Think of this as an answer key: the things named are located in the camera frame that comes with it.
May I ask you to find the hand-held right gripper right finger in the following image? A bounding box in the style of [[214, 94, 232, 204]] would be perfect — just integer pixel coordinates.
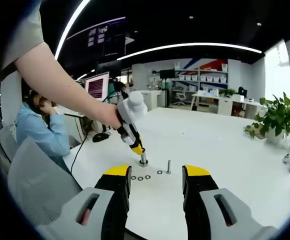
[[181, 164, 280, 240]]

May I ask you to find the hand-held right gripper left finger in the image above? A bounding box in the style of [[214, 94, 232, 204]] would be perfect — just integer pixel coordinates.
[[36, 164, 133, 240]]

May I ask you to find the large threaded steel stud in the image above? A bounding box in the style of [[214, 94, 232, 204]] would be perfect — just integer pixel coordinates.
[[139, 152, 150, 167]]

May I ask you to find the person's left hand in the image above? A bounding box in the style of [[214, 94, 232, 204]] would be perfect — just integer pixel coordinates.
[[101, 102, 123, 131]]

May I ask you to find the white low cabinet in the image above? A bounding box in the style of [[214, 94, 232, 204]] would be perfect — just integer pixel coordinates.
[[139, 89, 166, 111]]

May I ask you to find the black computer mouse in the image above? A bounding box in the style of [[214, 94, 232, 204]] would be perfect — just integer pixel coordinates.
[[92, 132, 111, 143]]

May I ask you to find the black monitor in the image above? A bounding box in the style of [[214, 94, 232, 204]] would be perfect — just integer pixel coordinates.
[[159, 69, 176, 81]]

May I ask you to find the white swivel chair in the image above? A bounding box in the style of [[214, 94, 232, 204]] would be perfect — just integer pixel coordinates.
[[172, 89, 188, 106]]

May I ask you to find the white side desk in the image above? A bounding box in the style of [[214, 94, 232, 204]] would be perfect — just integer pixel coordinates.
[[54, 104, 88, 136]]

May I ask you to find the grey mesh office chair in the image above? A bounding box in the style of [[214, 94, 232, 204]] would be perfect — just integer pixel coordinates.
[[7, 136, 83, 226]]

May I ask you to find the shelf with white bins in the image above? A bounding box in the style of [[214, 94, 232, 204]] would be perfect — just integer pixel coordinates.
[[171, 62, 230, 93]]

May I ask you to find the curved ceiling light strip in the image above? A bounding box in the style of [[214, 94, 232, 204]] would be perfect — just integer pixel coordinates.
[[53, 0, 91, 61], [116, 42, 263, 62]]

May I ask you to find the white office desk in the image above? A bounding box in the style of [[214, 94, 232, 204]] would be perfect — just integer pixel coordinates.
[[191, 91, 266, 117]]

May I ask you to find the white hand controller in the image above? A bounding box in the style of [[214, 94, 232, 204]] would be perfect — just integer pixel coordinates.
[[282, 152, 290, 173]]

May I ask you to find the green potted plant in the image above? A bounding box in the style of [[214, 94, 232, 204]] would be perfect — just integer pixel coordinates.
[[243, 92, 290, 145]]

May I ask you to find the person's grey shirt sleeve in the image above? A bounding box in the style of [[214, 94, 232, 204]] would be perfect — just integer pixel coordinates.
[[2, 0, 45, 71]]

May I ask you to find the narrow bright window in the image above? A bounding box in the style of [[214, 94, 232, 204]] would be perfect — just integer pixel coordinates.
[[264, 42, 290, 101]]

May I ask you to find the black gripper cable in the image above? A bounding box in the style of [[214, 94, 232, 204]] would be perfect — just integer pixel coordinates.
[[70, 91, 123, 175]]

